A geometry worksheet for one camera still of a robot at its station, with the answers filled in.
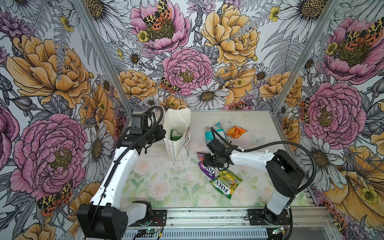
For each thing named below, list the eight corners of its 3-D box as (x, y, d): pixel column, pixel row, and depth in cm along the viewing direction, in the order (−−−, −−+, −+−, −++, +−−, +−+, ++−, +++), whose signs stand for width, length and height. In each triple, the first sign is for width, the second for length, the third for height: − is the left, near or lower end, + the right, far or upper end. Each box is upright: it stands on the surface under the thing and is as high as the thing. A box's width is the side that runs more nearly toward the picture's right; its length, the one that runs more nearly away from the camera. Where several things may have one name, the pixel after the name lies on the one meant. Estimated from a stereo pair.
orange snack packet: (231, 141, 104) (233, 135, 99) (226, 134, 108) (227, 128, 103) (243, 135, 108) (246, 129, 103) (238, 129, 111) (240, 123, 106)
